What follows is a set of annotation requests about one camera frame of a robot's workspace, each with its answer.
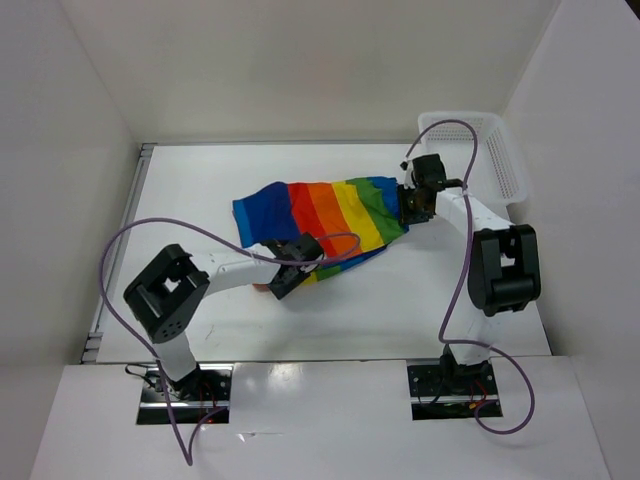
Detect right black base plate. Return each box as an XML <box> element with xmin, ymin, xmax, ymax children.
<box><xmin>406</xmin><ymin>355</ymin><xmax>503</xmax><ymax>421</ymax></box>

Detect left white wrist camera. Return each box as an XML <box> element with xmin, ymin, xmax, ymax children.
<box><xmin>262</xmin><ymin>240</ymin><xmax>294</xmax><ymax>261</ymax></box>

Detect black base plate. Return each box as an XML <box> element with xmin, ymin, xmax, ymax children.
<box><xmin>406</xmin><ymin>355</ymin><xmax>503</xmax><ymax>421</ymax></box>
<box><xmin>125</xmin><ymin>363</ymin><xmax>234</xmax><ymax>426</ymax></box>

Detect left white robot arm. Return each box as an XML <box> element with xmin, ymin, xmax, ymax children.
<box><xmin>123</xmin><ymin>234</ymin><xmax>324</xmax><ymax>400</ymax></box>

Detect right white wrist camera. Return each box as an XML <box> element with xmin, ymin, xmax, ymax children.
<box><xmin>400</xmin><ymin>158</ymin><xmax>416</xmax><ymax>189</ymax></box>

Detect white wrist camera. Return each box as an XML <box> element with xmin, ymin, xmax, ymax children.
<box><xmin>262</xmin><ymin>240</ymin><xmax>294</xmax><ymax>261</ymax></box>
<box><xmin>400</xmin><ymin>158</ymin><xmax>416</xmax><ymax>189</ymax></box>

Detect white plastic basket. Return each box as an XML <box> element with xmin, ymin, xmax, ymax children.
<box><xmin>418</xmin><ymin>111</ymin><xmax>528</xmax><ymax>207</ymax></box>

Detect rainbow striped shorts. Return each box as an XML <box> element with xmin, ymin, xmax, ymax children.
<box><xmin>232</xmin><ymin>176</ymin><xmax>408</xmax><ymax>285</ymax></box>

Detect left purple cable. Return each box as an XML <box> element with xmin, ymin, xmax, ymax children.
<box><xmin>99</xmin><ymin>216</ymin><xmax>362</xmax><ymax>466</ymax></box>

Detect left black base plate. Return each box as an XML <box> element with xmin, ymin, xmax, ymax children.
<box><xmin>125</xmin><ymin>363</ymin><xmax>234</xmax><ymax>426</ymax></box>

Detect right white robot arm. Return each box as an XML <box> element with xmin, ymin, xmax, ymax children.
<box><xmin>397</xmin><ymin>154</ymin><xmax>541</xmax><ymax>393</ymax></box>

